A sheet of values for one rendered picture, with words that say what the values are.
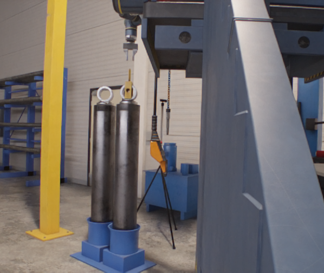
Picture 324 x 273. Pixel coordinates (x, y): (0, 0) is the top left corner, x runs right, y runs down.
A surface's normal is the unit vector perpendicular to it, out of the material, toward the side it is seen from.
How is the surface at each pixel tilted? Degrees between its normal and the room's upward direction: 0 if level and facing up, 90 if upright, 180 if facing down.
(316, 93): 90
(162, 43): 90
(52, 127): 90
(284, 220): 50
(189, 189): 90
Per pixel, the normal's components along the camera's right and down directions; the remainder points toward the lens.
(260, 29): 0.00, -0.64
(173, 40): -0.03, 0.01
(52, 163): 0.78, 0.04
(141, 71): -0.62, -0.01
